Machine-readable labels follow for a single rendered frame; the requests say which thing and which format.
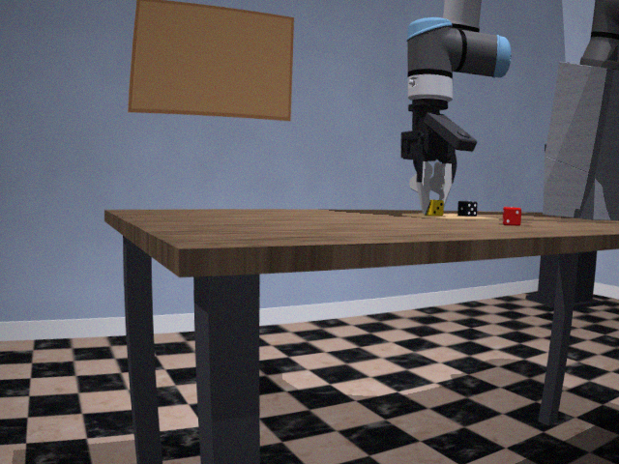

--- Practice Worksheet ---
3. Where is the red die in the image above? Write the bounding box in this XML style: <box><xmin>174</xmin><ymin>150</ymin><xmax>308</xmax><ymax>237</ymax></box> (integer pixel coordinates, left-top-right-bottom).
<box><xmin>503</xmin><ymin>207</ymin><xmax>521</xmax><ymax>226</ymax></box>

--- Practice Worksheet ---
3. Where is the yellow die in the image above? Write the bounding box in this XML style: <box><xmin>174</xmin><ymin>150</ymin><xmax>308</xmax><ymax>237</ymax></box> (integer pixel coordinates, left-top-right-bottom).
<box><xmin>424</xmin><ymin>200</ymin><xmax>444</xmax><ymax>216</ymax></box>

